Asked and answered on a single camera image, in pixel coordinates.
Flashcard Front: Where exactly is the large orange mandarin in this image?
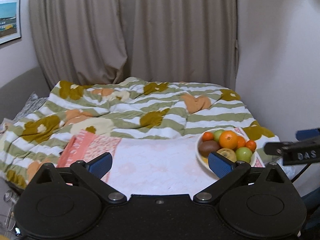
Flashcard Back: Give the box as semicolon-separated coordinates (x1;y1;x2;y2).
236;136;246;149

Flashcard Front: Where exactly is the smooth orange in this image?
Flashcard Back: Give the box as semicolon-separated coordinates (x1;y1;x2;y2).
219;131;238;150

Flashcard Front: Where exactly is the dark orange mandarin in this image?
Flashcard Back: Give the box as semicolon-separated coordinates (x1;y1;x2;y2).
245;140;257;153

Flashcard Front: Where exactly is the green apple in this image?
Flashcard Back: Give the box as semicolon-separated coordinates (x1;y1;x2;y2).
213;129;224;142
235;147;253;163

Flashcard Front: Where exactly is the pink floral towel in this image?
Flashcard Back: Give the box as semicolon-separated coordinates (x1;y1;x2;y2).
57;130;121;167

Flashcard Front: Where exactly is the cream fruit bowl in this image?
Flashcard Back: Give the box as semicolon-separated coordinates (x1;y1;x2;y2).
195;127;264;169

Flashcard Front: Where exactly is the brown kiwi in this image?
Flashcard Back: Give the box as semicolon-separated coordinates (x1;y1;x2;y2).
198;140;220;158

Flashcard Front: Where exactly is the small orange mandarin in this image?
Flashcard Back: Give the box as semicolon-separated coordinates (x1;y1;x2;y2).
201;132;214;142

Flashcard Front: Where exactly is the striped floral blanket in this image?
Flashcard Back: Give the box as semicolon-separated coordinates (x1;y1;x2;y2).
1;77;278;189

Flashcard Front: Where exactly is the grey patterned pillow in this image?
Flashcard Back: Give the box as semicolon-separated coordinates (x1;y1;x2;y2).
12;92;48;122

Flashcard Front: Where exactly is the grey sofa headboard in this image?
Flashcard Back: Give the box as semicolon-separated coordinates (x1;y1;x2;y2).
0;67;50;121

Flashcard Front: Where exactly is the beige curtain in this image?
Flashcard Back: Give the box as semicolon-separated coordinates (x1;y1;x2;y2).
29;0;238;89

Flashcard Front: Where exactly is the black cable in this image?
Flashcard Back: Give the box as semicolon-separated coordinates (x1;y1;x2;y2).
291;163;312;183

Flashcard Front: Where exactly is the framed wall picture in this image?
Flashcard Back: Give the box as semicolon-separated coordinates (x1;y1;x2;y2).
0;0;22;44

